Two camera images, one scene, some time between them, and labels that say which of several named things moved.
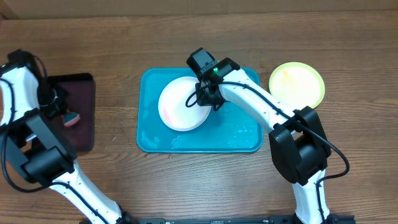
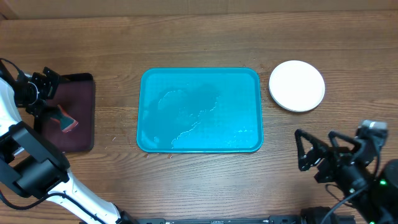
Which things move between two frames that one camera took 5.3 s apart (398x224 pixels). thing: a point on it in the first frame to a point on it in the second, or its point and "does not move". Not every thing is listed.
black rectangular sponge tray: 80,88 does not move
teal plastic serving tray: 228,129 does not move
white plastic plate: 173,107 to 296,86
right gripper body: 206,99 to 342,172
